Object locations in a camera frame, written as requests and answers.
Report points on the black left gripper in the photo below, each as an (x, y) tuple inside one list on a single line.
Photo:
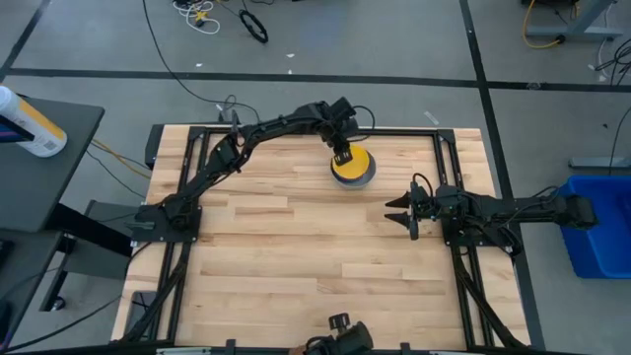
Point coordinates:
[(337, 134)]

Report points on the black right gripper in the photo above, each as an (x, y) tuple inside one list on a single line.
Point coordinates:
[(424, 207)]

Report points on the yellow plastic bowl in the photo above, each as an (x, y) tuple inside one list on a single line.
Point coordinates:
[(355, 165)]

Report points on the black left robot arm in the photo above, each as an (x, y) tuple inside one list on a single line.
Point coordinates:
[(222, 153)]

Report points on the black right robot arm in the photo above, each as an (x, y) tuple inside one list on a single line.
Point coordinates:
[(517, 209)]

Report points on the blue plastic bin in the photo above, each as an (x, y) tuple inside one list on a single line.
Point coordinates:
[(601, 227)]

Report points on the grey desk leg base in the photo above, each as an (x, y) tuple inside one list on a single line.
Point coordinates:
[(577, 30)]

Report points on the grey side table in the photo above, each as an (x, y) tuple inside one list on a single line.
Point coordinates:
[(44, 167)]

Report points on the white canister with yellow label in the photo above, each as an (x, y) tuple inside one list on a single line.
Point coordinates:
[(29, 125)]

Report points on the dark grey desk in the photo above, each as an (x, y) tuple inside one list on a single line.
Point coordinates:
[(24, 276)]

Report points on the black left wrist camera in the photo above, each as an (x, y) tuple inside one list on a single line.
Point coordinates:
[(342, 109)]

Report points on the black aluminium table frame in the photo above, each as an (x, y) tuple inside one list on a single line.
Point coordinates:
[(446, 143)]

